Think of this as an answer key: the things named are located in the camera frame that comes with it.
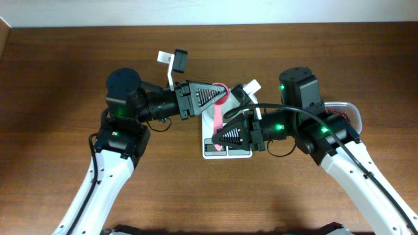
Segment pink plastic measuring scoop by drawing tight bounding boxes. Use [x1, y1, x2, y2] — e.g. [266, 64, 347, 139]
[214, 83, 230, 134]

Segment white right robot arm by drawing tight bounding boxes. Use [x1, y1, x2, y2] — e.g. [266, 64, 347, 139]
[212, 67, 417, 234]

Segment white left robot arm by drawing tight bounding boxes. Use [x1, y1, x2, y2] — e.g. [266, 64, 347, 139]
[54, 68, 227, 234]

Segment white round bowl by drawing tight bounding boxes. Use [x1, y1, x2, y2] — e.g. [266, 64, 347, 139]
[202, 92, 251, 126]

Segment white digital kitchen scale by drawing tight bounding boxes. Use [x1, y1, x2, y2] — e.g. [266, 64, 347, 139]
[202, 105, 252, 159]

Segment clear container of red beans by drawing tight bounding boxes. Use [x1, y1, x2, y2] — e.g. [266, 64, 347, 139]
[325, 101, 362, 134]

